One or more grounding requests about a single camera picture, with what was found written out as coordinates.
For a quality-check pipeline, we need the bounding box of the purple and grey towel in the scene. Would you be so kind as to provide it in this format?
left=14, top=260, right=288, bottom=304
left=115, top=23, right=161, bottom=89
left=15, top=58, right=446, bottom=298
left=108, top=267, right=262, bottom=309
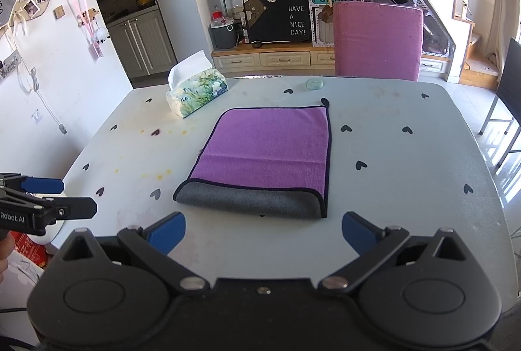
left=173, top=98, right=332, bottom=219

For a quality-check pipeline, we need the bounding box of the person left hand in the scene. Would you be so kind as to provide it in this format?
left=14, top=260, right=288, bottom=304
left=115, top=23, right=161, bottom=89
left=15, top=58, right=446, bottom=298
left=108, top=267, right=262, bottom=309
left=0, top=233, right=15, bottom=282

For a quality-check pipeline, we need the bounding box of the floral tissue pack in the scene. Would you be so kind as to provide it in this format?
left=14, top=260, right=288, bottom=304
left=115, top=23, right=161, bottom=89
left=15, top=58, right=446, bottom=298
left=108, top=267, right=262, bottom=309
left=166, top=50, right=229, bottom=118

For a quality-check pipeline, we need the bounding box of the small green round dish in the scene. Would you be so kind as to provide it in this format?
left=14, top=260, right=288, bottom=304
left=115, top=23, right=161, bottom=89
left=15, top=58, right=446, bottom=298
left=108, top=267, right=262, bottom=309
left=305, top=77, right=324, bottom=91

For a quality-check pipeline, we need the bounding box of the grey kitchen cabinet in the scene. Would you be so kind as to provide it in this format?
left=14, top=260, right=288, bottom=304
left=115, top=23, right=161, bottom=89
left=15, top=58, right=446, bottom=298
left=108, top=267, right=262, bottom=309
left=108, top=5, right=176, bottom=79

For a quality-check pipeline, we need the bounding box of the black folding chair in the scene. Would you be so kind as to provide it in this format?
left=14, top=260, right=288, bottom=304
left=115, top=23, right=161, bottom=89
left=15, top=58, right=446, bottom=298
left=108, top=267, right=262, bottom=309
left=479, top=38, right=521, bottom=170

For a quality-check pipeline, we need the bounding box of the cream drawer sideboard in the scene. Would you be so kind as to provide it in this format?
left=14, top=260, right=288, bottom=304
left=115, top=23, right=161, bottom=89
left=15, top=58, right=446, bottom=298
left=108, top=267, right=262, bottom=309
left=211, top=43, right=451, bottom=77

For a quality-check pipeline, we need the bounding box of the wooden staircase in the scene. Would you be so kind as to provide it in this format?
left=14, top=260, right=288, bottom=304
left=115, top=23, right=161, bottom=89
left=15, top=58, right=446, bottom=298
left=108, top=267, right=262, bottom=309
left=410, top=0, right=499, bottom=91

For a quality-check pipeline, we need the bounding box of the grey bucket with red lid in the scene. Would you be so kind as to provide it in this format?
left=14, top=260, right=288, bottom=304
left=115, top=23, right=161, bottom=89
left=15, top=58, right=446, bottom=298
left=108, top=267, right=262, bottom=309
left=209, top=10, right=237, bottom=50

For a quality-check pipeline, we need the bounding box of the black have a nice day box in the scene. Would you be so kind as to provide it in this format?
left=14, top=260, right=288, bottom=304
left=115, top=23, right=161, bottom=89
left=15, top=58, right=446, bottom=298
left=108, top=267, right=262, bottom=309
left=244, top=0, right=312, bottom=43

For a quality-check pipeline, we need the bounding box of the white charger cable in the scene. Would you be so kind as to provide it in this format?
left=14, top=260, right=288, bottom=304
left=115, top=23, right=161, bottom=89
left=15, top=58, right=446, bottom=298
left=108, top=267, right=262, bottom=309
left=16, top=33, right=68, bottom=135

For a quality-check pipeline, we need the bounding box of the pink wall hanging ribbon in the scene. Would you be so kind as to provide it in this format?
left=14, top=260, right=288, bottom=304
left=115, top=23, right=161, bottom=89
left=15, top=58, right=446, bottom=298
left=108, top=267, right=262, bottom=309
left=67, top=0, right=109, bottom=61

